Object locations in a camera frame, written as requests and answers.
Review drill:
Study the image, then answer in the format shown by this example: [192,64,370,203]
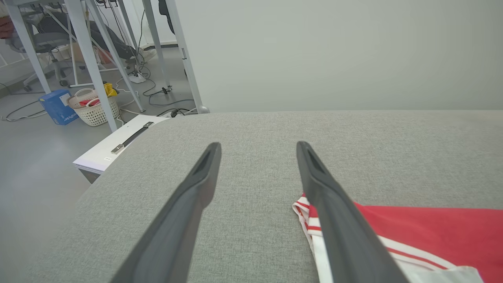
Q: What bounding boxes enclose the white backdrop panel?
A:
[169,0,503,114]

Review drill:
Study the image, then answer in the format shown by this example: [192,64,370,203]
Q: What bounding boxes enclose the grey office chair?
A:
[7,12,73,92]

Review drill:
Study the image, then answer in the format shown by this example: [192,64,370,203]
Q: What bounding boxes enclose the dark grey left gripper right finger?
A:
[296,141,410,283]

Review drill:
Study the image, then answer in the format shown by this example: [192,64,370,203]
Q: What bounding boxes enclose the black case handle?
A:
[111,121,154,154]

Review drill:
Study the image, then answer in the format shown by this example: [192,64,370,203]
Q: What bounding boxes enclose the white case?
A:
[73,114,171,184]

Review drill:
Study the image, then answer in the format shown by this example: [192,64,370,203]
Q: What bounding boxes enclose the grey metal frame leg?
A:
[141,0,173,92]
[64,0,119,133]
[5,3,52,95]

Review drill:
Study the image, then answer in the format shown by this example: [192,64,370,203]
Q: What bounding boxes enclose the white floor cable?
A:
[0,100,48,122]

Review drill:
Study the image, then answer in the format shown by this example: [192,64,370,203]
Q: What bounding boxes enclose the blue cardboard box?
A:
[38,89,79,126]

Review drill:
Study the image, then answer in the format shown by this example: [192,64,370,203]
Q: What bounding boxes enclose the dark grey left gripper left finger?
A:
[110,142,222,283]

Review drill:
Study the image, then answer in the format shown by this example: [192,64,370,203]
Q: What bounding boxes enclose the grey diagonal metal frame brace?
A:
[86,0,146,113]

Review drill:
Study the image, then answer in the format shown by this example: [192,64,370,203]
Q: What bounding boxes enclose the black floor cable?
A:
[140,65,196,118]

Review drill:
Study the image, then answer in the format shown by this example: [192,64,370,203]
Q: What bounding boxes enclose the red white striped garment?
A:
[292,192,503,283]

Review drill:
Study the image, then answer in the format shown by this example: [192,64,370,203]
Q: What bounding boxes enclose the white perforated laundry basket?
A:
[68,88,120,127]

